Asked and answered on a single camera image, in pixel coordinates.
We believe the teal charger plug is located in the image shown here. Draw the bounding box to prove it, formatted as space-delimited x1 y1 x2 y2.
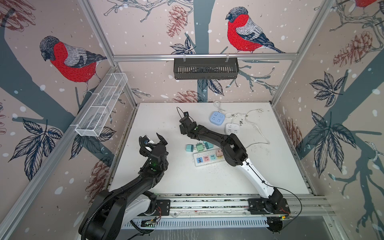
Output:
186 145 194 153
204 142 214 150

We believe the pink charger plug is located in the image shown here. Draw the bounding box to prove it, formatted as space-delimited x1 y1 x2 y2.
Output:
216 149 224 158

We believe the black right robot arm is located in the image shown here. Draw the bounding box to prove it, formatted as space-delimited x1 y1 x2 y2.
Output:
180 116 291 215

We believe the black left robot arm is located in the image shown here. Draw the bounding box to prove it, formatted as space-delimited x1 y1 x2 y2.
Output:
79 134 169 240

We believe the green charger plug middle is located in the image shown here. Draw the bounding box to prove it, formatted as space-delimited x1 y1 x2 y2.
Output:
196 143 205 152

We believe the blue square power socket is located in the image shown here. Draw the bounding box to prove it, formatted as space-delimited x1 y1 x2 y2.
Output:
209 111 226 126

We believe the white multicolour power strip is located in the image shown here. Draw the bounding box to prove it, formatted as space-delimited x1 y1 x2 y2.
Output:
193 149 226 167

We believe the white square power socket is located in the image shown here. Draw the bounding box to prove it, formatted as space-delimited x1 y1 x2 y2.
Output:
225 123 240 135

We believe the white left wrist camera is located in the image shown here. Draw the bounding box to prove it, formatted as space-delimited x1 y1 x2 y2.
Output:
141 135 155 148

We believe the white socket knotted cable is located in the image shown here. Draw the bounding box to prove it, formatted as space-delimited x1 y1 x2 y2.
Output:
224 111 247 124

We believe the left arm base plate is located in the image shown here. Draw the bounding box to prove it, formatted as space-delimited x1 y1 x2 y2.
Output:
139 200 171 217

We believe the white wire mesh shelf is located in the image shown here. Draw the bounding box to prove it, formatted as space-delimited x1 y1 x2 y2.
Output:
75 73 128 137

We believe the black wire basket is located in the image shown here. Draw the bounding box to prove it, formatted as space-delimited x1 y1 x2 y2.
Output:
174 58 239 80

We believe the aluminium mounting rail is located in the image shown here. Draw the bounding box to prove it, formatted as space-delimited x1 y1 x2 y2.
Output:
157 194 336 218

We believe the white power strip cable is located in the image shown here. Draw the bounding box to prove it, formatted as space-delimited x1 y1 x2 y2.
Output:
244 108 271 149

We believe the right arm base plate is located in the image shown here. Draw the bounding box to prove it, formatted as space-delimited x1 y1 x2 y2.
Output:
248 198 291 215

